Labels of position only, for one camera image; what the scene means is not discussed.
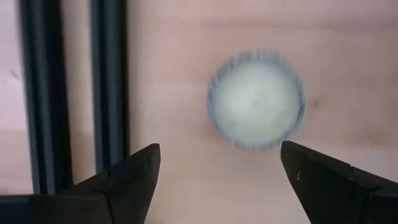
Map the white candle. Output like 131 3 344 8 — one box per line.
206 48 307 153

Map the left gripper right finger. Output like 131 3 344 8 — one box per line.
280 140 398 224

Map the black aluminium table frame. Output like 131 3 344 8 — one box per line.
18 0 131 196

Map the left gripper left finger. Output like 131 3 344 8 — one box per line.
64 142 162 224

